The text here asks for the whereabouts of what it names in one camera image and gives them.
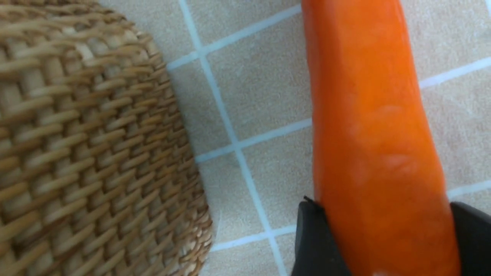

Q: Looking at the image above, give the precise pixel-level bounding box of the beige checkered tablecloth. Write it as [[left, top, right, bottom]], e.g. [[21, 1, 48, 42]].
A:
[[101, 0, 490, 276]]

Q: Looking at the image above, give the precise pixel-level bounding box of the orange toy carrot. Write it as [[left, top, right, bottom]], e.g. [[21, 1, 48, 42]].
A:
[[302, 0, 461, 276]]

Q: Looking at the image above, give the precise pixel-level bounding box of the woven rattan basket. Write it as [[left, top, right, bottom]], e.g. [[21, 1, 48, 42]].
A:
[[0, 0, 212, 276]]

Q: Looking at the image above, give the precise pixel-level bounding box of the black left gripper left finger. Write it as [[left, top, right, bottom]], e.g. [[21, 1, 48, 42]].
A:
[[291, 196, 351, 276]]

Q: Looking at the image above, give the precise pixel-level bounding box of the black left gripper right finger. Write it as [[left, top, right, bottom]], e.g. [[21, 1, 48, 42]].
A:
[[450, 202, 491, 276]]

